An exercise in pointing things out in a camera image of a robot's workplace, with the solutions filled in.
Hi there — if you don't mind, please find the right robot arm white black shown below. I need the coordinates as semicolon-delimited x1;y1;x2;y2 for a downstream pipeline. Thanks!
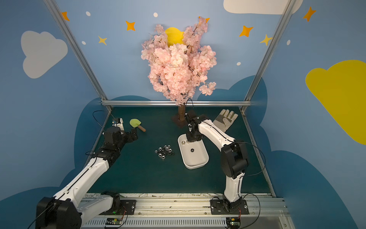
185;109;249;210

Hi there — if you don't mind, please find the green circuit board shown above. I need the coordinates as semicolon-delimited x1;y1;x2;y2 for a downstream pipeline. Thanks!
226;218;241;229
105;218;123;226

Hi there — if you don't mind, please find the aluminium frame left post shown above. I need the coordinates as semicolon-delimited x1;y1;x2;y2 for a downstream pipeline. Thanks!
43;0;108;102

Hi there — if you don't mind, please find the left green circuit board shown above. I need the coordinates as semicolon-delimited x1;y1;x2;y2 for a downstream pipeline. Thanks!
105;218;123;226

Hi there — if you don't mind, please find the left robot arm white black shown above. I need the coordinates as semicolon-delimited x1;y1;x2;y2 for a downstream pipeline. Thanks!
34;126;138;229

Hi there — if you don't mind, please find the grey work glove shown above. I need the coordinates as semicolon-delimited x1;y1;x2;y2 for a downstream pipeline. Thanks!
213;109;238;133

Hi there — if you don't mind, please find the aluminium frame back bar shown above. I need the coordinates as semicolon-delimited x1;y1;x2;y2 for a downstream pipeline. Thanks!
101;100;252;107

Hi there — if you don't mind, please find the steel nut pile right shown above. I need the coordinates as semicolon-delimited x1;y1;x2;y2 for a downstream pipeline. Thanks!
168;148;174;155

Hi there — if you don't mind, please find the right green circuit board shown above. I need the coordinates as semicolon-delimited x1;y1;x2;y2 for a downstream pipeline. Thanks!
226;218;241;229

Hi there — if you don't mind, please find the aluminium frame post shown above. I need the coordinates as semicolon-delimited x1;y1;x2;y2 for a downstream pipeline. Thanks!
43;0;108;102
240;0;296;115

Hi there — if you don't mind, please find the white storage box tray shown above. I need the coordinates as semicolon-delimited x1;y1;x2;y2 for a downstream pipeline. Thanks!
178;134;209;169

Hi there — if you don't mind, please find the green toy shovel wooden handle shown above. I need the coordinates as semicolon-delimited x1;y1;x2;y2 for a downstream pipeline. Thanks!
129;119;146;132

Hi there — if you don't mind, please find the aluminium frame right post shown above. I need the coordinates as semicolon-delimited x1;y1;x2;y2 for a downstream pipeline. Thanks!
240;0;296;115

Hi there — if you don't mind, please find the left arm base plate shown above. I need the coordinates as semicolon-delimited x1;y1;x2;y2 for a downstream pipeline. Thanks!
100;199;136;215

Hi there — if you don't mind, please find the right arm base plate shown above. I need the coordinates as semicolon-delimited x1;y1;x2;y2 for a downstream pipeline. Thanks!
210;198;249;215

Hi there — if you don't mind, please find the pink cherry blossom tree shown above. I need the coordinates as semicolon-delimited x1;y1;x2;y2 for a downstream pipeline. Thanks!
141;17;217;127

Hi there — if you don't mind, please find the aluminium front rail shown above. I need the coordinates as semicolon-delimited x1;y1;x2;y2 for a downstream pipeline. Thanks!
83;193;295;229

